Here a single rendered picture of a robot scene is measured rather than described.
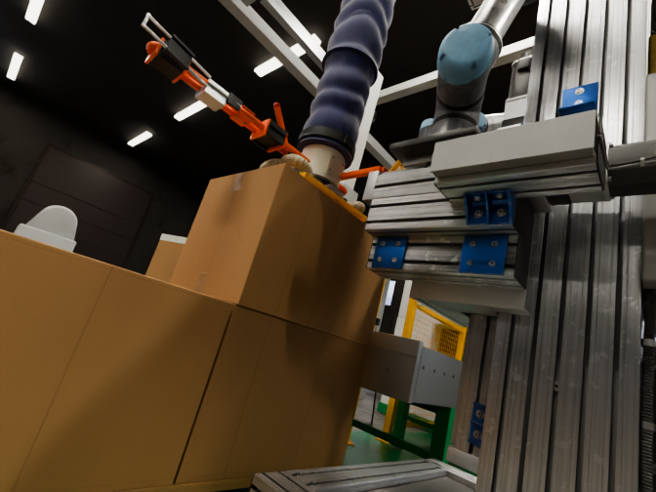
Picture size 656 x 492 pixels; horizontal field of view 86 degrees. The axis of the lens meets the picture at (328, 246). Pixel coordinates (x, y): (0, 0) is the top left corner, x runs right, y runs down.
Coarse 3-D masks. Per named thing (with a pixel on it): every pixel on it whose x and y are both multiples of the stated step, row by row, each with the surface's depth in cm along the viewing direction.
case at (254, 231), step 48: (240, 192) 106; (288, 192) 97; (192, 240) 114; (240, 240) 96; (288, 240) 98; (336, 240) 113; (192, 288) 102; (240, 288) 88; (288, 288) 98; (336, 288) 113; (336, 336) 114
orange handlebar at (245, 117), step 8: (152, 48) 89; (184, 80) 98; (192, 80) 99; (232, 112) 109; (240, 112) 106; (248, 112) 108; (240, 120) 110; (248, 120) 109; (256, 120) 110; (248, 128) 114; (256, 128) 115; (288, 144) 119; (280, 152) 123; (296, 152) 122; (368, 168) 122; (376, 168) 119; (384, 168) 118; (344, 176) 129; (352, 176) 126; (360, 176) 125; (344, 192) 141
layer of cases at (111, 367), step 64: (0, 256) 55; (64, 256) 61; (0, 320) 55; (64, 320) 61; (128, 320) 69; (192, 320) 78; (256, 320) 91; (0, 384) 55; (64, 384) 62; (128, 384) 69; (192, 384) 78; (256, 384) 91; (320, 384) 108; (0, 448) 56; (64, 448) 62; (128, 448) 69; (192, 448) 79; (256, 448) 91; (320, 448) 109
